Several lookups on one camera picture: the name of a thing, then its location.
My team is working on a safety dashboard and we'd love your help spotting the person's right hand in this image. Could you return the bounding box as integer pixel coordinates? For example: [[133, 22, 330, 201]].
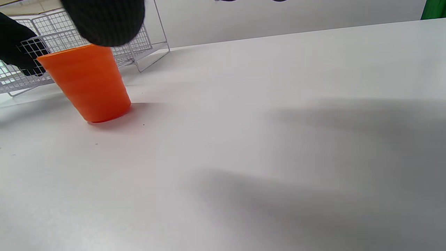
[[0, 0, 146, 76]]

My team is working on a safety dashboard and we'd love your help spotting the white mesh sliding drawer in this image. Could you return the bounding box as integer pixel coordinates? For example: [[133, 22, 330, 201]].
[[0, 10, 154, 97]]

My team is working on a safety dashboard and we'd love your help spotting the orange cup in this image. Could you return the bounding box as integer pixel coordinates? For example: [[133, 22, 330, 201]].
[[36, 44, 132, 123]]

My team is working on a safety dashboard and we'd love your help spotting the green object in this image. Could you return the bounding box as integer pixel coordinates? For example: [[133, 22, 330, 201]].
[[421, 0, 446, 20]]

